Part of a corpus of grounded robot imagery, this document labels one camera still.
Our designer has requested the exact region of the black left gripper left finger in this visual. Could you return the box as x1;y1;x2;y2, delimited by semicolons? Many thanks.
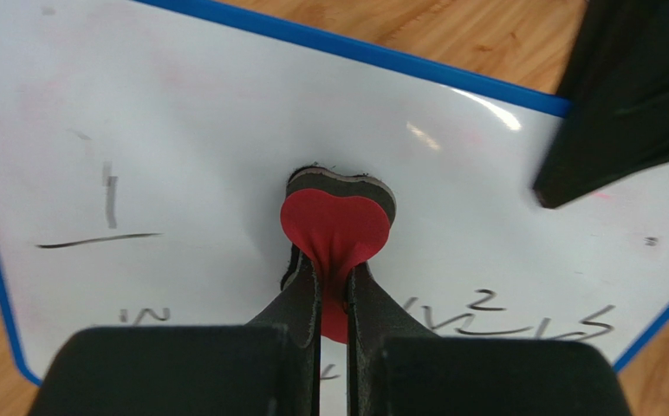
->
247;251;321;415

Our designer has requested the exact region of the blue framed whiteboard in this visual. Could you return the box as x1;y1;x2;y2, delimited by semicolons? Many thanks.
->
0;1;669;383

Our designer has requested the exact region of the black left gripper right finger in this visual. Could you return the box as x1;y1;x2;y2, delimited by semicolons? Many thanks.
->
346;263;436;415

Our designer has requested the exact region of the red heart eraser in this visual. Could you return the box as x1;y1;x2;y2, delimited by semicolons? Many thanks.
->
280;166;397;344

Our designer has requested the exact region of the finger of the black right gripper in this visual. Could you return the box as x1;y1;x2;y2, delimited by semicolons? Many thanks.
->
532;0;669;209

